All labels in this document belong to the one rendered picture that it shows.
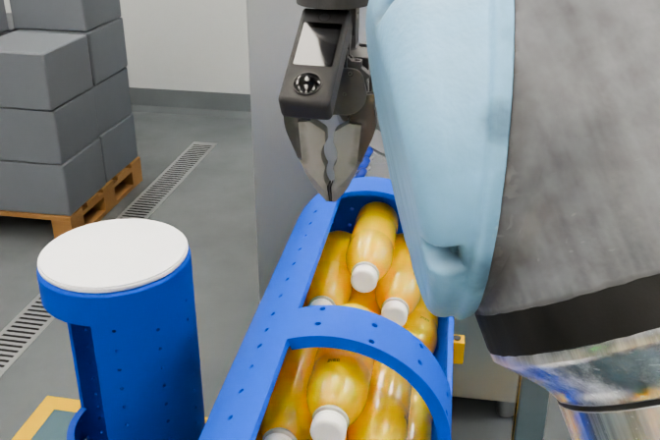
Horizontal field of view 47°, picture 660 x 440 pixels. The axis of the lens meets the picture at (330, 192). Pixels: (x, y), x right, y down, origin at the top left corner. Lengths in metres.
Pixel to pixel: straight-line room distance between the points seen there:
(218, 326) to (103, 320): 1.72
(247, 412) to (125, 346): 0.68
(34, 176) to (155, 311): 2.43
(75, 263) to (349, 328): 0.72
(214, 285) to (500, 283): 3.18
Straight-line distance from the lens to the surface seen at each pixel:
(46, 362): 3.08
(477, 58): 0.21
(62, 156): 3.71
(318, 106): 0.65
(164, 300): 1.44
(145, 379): 1.51
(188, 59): 5.54
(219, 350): 2.99
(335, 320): 0.90
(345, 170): 0.76
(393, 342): 0.90
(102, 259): 1.49
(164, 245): 1.51
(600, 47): 0.21
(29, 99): 3.66
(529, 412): 1.73
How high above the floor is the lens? 1.73
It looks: 24 degrees down
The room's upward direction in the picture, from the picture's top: straight up
